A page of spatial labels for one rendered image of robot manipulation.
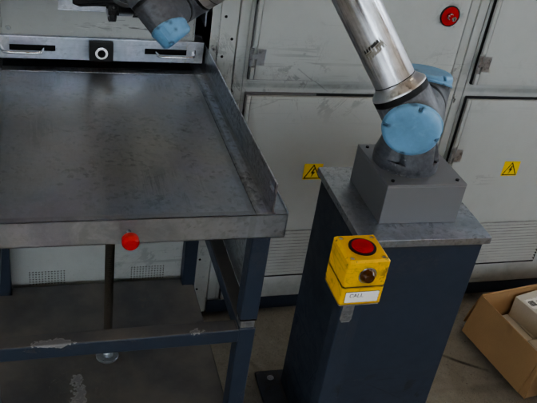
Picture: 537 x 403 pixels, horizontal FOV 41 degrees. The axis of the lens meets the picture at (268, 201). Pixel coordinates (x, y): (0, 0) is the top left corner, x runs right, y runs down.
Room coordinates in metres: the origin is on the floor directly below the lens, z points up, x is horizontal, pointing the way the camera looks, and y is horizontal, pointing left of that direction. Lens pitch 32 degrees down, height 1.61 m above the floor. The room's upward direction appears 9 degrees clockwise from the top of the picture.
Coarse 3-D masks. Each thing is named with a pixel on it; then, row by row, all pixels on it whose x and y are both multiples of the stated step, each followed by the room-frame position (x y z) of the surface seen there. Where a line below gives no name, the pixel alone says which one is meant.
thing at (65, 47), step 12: (12, 36) 1.69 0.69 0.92; (24, 36) 1.70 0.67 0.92; (36, 36) 1.71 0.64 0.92; (48, 36) 1.72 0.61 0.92; (60, 36) 1.74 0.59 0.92; (72, 36) 1.75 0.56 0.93; (12, 48) 1.69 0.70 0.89; (24, 48) 1.70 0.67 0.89; (36, 48) 1.71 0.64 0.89; (48, 48) 1.72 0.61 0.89; (60, 48) 1.73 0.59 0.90; (72, 48) 1.74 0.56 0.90; (84, 48) 1.75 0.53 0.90; (120, 48) 1.78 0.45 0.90; (132, 48) 1.79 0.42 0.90; (144, 48) 1.80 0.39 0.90; (156, 48) 1.81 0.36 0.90; (180, 48) 1.84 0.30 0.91; (120, 60) 1.78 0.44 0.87; (132, 60) 1.79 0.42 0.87; (144, 60) 1.80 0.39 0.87; (156, 60) 1.82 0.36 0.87; (168, 60) 1.83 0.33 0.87; (180, 60) 1.84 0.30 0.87
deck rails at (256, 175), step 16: (208, 64) 1.81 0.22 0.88; (0, 80) 1.58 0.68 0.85; (208, 80) 1.79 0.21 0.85; (224, 80) 1.65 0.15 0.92; (208, 96) 1.69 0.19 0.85; (224, 96) 1.62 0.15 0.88; (224, 112) 1.61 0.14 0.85; (240, 112) 1.48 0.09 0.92; (224, 128) 1.52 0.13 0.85; (240, 128) 1.46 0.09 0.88; (240, 144) 1.45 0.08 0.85; (256, 144) 1.34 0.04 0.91; (240, 160) 1.38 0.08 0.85; (256, 160) 1.33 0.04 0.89; (240, 176) 1.31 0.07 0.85; (256, 176) 1.31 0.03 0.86; (272, 176) 1.22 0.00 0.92; (256, 192) 1.26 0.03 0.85; (272, 192) 1.20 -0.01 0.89; (256, 208) 1.20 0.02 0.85; (272, 208) 1.19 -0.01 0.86
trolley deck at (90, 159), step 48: (0, 96) 1.51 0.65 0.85; (48, 96) 1.55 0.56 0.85; (96, 96) 1.59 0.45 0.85; (144, 96) 1.63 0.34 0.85; (192, 96) 1.68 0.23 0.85; (0, 144) 1.29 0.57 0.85; (48, 144) 1.32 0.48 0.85; (96, 144) 1.36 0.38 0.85; (144, 144) 1.39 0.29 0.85; (192, 144) 1.43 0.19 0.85; (0, 192) 1.12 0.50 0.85; (48, 192) 1.14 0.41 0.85; (96, 192) 1.17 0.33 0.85; (144, 192) 1.20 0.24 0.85; (192, 192) 1.23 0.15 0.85; (240, 192) 1.25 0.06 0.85; (0, 240) 1.02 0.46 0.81; (48, 240) 1.05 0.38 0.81; (96, 240) 1.08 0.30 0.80; (144, 240) 1.11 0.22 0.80; (192, 240) 1.14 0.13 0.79
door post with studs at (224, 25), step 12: (228, 0) 1.84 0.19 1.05; (240, 0) 1.86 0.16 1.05; (216, 12) 1.84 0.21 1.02; (228, 12) 1.85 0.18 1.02; (216, 24) 1.84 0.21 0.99; (228, 24) 1.85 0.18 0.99; (216, 36) 1.84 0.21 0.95; (228, 36) 1.85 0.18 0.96; (216, 48) 1.84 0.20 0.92; (228, 48) 1.85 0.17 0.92; (216, 60) 1.84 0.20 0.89; (228, 60) 1.85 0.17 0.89; (228, 72) 1.85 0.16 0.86; (228, 84) 1.85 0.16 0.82; (204, 252) 1.85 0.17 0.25; (204, 264) 1.85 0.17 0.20; (204, 276) 1.85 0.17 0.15; (204, 288) 1.85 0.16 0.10; (204, 300) 1.85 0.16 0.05
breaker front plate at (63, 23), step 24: (0, 0) 1.70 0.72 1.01; (24, 0) 1.71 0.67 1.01; (48, 0) 1.73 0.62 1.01; (72, 0) 1.75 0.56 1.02; (24, 24) 1.71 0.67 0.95; (48, 24) 1.73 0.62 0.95; (72, 24) 1.75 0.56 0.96; (96, 24) 1.77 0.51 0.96; (120, 24) 1.79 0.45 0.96; (192, 24) 1.86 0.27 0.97
